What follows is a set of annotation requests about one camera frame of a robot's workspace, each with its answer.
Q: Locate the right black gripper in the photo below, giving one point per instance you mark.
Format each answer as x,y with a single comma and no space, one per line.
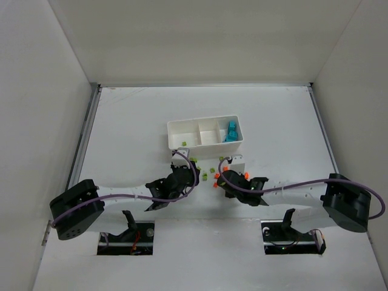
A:
226,177

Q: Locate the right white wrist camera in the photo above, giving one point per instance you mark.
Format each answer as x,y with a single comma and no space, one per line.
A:
237,164

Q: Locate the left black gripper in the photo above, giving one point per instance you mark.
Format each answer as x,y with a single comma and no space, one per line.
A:
188,174

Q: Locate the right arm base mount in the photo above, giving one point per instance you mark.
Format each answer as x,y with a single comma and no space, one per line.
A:
280,239

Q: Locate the blue lego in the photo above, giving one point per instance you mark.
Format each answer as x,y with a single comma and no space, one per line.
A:
232,126

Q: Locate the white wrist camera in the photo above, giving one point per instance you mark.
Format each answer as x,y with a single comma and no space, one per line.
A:
237,164
180,157

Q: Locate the white three-compartment sorting tray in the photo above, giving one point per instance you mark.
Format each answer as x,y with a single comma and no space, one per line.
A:
204,136

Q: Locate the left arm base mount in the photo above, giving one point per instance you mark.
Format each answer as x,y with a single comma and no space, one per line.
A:
135,240

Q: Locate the large blue lego brick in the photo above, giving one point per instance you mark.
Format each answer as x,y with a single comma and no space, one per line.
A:
231,136

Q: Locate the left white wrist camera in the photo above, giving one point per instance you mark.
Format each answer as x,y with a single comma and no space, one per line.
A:
180,157

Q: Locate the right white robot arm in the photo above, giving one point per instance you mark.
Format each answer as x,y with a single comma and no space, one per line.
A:
335,201

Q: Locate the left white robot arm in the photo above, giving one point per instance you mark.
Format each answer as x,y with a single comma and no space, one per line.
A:
88,207

